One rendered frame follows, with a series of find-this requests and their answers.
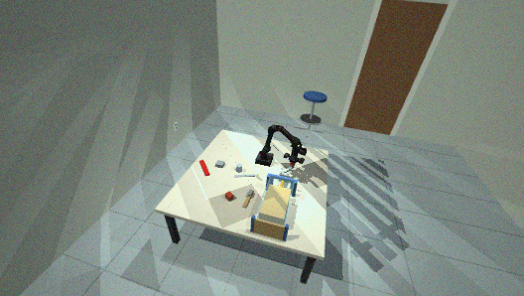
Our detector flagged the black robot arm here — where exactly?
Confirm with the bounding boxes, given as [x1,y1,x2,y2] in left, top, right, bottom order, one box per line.
[259,124,307,163]

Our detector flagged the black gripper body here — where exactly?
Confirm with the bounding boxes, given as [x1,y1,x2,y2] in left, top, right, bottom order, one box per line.
[284,152,305,164]

